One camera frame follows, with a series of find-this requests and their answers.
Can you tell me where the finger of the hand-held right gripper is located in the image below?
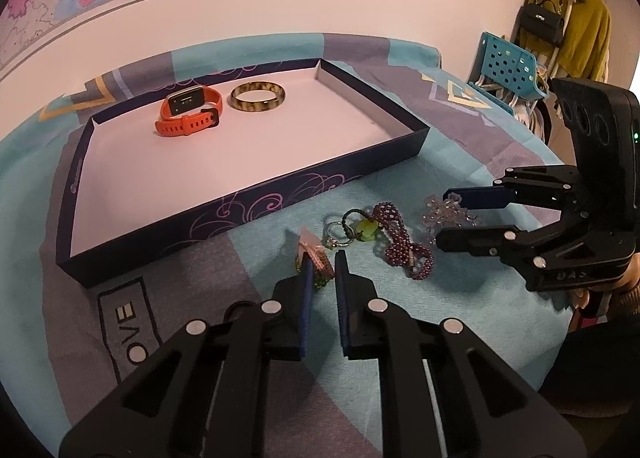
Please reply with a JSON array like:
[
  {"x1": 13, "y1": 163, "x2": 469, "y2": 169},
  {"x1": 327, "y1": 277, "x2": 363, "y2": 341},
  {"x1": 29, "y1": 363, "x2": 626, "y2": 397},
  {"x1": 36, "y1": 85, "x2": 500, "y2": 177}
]
[
  {"x1": 442, "y1": 165, "x2": 583, "y2": 213},
  {"x1": 435, "y1": 212, "x2": 627, "y2": 275}
]

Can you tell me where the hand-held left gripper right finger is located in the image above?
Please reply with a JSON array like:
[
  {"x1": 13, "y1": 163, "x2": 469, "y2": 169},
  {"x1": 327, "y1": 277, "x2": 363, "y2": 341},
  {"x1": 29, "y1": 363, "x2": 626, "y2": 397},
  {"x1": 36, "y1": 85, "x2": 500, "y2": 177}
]
[{"x1": 334, "y1": 250, "x2": 586, "y2": 458}]

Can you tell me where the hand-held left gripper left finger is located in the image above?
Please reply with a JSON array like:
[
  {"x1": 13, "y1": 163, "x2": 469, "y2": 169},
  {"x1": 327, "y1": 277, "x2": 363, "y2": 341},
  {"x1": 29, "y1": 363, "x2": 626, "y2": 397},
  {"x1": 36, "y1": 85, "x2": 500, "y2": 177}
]
[{"x1": 59, "y1": 258, "x2": 321, "y2": 458}]

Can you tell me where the clear crystal bead bracelet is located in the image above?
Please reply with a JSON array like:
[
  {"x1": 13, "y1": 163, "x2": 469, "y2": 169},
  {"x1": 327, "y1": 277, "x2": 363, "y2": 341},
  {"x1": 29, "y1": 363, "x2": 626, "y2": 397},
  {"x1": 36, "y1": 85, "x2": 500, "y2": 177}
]
[{"x1": 424, "y1": 192, "x2": 483, "y2": 231}]

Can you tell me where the pink flower ring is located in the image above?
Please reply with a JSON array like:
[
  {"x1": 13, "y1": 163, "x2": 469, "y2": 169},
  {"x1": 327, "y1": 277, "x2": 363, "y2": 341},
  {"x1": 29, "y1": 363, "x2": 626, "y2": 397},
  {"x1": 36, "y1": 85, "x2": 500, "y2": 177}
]
[{"x1": 297, "y1": 230, "x2": 335, "y2": 279}]

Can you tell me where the silver ring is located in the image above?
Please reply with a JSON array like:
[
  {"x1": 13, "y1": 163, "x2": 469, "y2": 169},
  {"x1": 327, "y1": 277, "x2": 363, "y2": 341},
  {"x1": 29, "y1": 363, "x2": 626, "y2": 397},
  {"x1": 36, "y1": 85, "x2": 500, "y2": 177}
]
[{"x1": 322, "y1": 219, "x2": 353, "y2": 249}]

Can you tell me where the green bead charm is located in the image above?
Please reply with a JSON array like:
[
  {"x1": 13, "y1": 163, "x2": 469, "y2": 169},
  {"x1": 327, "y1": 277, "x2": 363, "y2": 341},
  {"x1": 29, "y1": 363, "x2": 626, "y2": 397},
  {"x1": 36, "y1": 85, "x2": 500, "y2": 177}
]
[{"x1": 342, "y1": 208, "x2": 383, "y2": 243}]

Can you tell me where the purple beaded bracelet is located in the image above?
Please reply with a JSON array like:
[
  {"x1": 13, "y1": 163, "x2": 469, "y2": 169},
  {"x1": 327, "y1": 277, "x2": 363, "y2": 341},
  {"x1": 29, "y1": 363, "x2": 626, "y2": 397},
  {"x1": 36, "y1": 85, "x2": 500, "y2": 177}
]
[{"x1": 372, "y1": 203, "x2": 435, "y2": 281}]

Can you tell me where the dark blue shallow box tray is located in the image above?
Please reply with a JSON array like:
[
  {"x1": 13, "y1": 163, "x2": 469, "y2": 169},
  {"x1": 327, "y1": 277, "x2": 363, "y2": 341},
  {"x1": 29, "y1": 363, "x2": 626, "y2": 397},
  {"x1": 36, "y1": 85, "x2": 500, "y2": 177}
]
[{"x1": 56, "y1": 58, "x2": 431, "y2": 289}]

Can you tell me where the person's right hand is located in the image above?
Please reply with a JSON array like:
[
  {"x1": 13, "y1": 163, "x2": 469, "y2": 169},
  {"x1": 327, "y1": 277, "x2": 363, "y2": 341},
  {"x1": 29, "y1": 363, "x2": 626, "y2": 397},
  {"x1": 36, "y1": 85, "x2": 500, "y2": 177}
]
[{"x1": 570, "y1": 258, "x2": 640, "y2": 331}]

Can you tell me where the teal grey printed sheet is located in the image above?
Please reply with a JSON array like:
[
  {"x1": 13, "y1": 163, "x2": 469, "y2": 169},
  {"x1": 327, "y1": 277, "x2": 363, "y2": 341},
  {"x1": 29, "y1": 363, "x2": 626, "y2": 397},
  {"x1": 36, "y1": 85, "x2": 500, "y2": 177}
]
[{"x1": 0, "y1": 32, "x2": 581, "y2": 444}]

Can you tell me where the yellow sweater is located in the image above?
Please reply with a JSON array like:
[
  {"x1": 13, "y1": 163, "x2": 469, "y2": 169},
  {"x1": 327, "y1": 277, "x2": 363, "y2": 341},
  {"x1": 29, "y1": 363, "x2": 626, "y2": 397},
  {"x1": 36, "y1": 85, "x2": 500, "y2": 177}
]
[{"x1": 527, "y1": 0, "x2": 613, "y2": 81}]

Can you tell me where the blue plastic chair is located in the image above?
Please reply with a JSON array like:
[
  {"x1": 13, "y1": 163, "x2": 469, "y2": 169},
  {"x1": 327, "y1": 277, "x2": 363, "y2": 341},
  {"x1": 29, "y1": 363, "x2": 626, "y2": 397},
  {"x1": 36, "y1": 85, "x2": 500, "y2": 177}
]
[{"x1": 467, "y1": 31, "x2": 548, "y2": 119}]

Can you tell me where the black handbag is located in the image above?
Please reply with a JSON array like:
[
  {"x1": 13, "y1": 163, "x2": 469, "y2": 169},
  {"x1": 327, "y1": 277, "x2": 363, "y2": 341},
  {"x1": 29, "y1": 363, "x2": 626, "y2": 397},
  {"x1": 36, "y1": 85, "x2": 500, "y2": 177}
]
[{"x1": 517, "y1": 0, "x2": 566, "y2": 48}]

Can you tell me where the tortoiseshell bangle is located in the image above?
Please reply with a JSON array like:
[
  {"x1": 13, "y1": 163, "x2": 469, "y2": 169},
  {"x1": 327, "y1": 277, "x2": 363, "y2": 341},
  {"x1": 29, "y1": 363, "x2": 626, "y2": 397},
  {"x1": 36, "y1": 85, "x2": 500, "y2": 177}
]
[{"x1": 229, "y1": 81, "x2": 287, "y2": 115}]

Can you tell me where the orange strap smart watch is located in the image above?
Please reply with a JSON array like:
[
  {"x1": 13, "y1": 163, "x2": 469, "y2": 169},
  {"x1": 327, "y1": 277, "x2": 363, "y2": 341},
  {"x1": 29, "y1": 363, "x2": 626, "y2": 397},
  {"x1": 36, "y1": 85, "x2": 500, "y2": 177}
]
[{"x1": 154, "y1": 86, "x2": 224, "y2": 137}]

